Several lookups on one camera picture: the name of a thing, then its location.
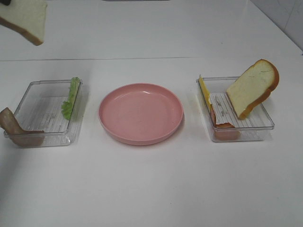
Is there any white bread slice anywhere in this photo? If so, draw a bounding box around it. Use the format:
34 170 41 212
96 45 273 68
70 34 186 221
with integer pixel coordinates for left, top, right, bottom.
0 0 47 46
226 59 279 120

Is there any yellow cheese slice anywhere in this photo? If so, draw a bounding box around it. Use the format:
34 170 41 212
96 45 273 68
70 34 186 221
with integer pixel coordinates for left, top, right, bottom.
198 75 212 111

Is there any clear plastic tray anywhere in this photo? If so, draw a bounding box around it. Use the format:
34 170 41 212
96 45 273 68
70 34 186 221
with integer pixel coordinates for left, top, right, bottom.
4 79 82 148
196 77 275 142

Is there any green lettuce leaf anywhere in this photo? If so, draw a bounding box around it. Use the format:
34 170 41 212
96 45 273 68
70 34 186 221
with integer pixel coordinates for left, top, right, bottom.
61 77 80 120

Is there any pink round plate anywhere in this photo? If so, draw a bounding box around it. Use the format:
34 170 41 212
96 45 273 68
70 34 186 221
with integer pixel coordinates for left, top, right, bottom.
98 83 184 146

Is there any clear right plastic tray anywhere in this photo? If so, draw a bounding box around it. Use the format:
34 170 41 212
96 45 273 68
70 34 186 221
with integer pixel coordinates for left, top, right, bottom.
196 77 275 142

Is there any brown bacon strip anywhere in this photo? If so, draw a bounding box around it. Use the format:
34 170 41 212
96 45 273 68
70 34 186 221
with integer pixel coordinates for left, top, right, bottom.
0 107 45 147

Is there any pink bacon strip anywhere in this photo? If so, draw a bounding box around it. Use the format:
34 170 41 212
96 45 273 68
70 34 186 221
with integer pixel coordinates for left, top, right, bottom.
210 107 240 141

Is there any clear left plastic tray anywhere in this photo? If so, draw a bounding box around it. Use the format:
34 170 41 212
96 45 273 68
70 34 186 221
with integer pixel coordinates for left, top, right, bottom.
4 79 82 148

